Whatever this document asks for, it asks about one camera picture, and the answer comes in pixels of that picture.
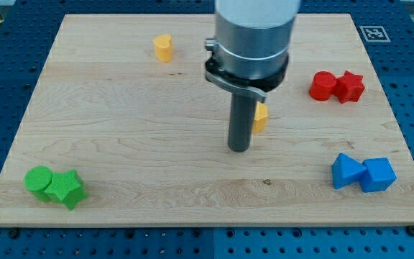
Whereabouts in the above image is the yellow heart block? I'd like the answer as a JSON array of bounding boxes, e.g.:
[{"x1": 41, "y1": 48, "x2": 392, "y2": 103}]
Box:
[{"x1": 153, "y1": 34, "x2": 173, "y2": 63}]

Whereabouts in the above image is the red star block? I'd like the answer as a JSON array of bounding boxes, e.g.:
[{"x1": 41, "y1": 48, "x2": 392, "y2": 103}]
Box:
[{"x1": 333, "y1": 71, "x2": 365, "y2": 104}]

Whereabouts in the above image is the white fiducial marker tag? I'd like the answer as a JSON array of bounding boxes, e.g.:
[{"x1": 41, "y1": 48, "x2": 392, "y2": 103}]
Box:
[{"x1": 359, "y1": 25, "x2": 390, "y2": 42}]

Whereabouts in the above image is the yellow hexagon block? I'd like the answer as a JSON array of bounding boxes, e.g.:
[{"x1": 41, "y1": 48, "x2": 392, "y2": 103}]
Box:
[{"x1": 252, "y1": 102, "x2": 269, "y2": 134}]

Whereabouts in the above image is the red cylinder block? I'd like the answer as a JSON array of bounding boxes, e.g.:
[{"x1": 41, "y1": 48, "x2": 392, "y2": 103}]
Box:
[{"x1": 308, "y1": 71, "x2": 337, "y2": 101}]

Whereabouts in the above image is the wooden board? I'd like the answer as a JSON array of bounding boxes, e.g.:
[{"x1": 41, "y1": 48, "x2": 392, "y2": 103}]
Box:
[{"x1": 0, "y1": 14, "x2": 414, "y2": 228}]

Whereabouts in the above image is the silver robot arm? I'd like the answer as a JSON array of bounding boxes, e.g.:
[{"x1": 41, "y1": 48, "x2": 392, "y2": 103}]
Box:
[{"x1": 204, "y1": 0, "x2": 301, "y2": 153}]

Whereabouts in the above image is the green star block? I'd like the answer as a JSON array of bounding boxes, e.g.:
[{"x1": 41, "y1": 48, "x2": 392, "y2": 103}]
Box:
[{"x1": 45, "y1": 170, "x2": 88, "y2": 210}]

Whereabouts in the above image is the blue cube block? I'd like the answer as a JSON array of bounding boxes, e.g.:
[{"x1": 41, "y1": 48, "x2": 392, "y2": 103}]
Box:
[{"x1": 359, "y1": 158, "x2": 397, "y2": 193}]

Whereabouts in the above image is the blue triangle block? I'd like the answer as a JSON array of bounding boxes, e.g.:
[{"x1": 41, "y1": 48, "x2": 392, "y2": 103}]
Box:
[{"x1": 331, "y1": 153, "x2": 367, "y2": 189}]

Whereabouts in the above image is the green cylinder block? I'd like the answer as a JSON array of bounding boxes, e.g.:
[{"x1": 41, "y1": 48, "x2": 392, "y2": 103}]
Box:
[{"x1": 24, "y1": 165, "x2": 52, "y2": 202}]

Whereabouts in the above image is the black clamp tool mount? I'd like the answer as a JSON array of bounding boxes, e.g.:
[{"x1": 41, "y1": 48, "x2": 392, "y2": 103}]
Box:
[{"x1": 204, "y1": 38, "x2": 289, "y2": 103}]

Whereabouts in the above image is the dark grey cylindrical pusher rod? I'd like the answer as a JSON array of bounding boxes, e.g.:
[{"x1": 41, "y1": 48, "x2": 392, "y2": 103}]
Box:
[{"x1": 228, "y1": 94, "x2": 257, "y2": 153}]

